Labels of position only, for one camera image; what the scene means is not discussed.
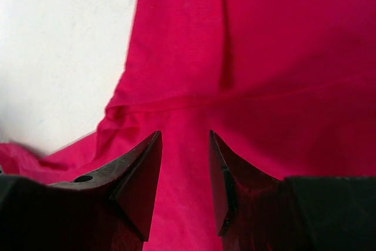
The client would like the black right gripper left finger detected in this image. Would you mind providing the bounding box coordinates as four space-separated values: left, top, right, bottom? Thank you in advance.
1 131 162 250

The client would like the red t shirt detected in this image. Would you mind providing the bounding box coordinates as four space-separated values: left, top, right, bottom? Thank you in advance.
1 0 375 250

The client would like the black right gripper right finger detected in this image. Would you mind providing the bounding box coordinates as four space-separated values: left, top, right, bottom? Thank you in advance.
209 132 375 250

